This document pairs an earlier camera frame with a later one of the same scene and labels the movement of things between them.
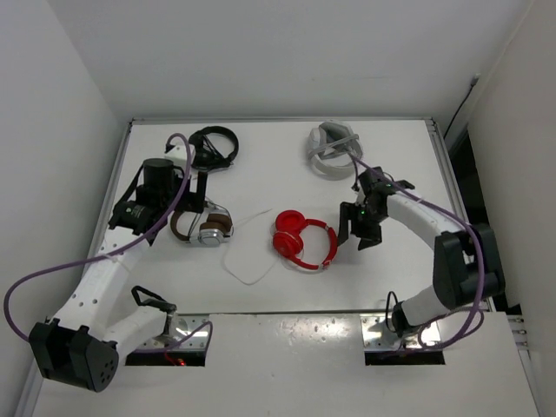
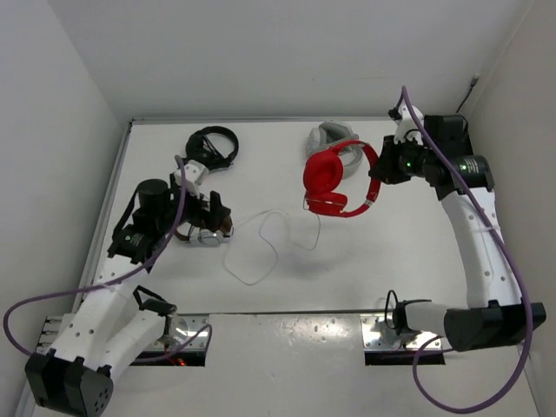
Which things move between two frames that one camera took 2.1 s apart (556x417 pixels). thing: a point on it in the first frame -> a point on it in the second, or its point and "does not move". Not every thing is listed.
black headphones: x=205 y=157 does not move
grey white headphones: x=333 y=148 does not move
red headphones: x=288 y=242 -> x=322 y=175
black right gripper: x=367 y=237 -> x=386 y=168
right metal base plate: x=377 y=335 does not move
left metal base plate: x=184 y=324 does not move
